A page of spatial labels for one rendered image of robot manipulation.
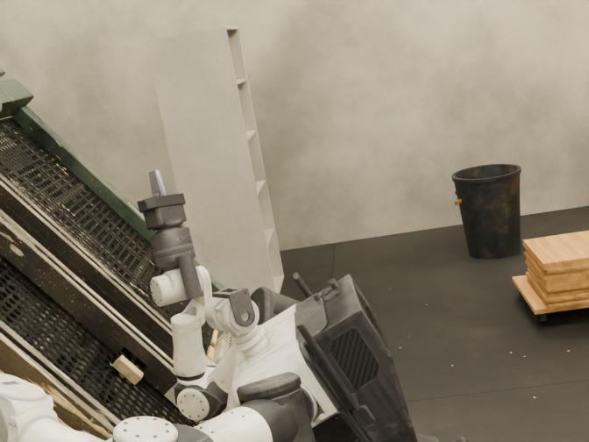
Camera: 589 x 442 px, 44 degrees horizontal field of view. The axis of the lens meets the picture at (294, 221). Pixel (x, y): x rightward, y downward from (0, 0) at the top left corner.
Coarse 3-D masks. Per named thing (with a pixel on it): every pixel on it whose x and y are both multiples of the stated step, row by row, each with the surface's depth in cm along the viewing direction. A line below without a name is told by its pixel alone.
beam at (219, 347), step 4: (220, 332) 266; (224, 332) 263; (220, 336) 262; (224, 336) 260; (216, 340) 262; (220, 340) 258; (224, 340) 257; (216, 344) 258; (220, 344) 254; (224, 344) 254; (216, 348) 253; (220, 348) 249; (224, 348) 251; (216, 352) 249; (220, 352) 246; (216, 356) 245; (220, 356) 243; (212, 360) 245; (216, 360) 241; (216, 364) 238; (200, 420) 206; (204, 420) 203; (208, 420) 201
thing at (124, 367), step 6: (120, 360) 193; (126, 360) 195; (114, 366) 193; (120, 366) 193; (126, 366) 193; (132, 366) 195; (120, 372) 194; (126, 372) 194; (132, 372) 194; (138, 372) 195; (132, 378) 194; (138, 378) 194
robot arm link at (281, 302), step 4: (276, 296) 152; (280, 296) 153; (284, 296) 154; (276, 300) 151; (280, 300) 152; (284, 300) 153; (288, 300) 154; (292, 300) 154; (276, 304) 150; (280, 304) 151; (284, 304) 152; (288, 304) 152; (292, 304) 153; (276, 308) 150; (280, 308) 151; (284, 308) 151; (276, 312) 150; (280, 312) 150
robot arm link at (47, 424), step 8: (32, 424) 94; (40, 424) 94; (48, 424) 94; (56, 424) 94; (32, 432) 93; (40, 432) 93; (48, 432) 92; (56, 432) 92; (64, 432) 92; (72, 432) 92; (80, 432) 92; (24, 440) 93; (32, 440) 92; (40, 440) 92; (48, 440) 91; (56, 440) 91; (64, 440) 90; (72, 440) 90; (80, 440) 90; (88, 440) 90; (96, 440) 90
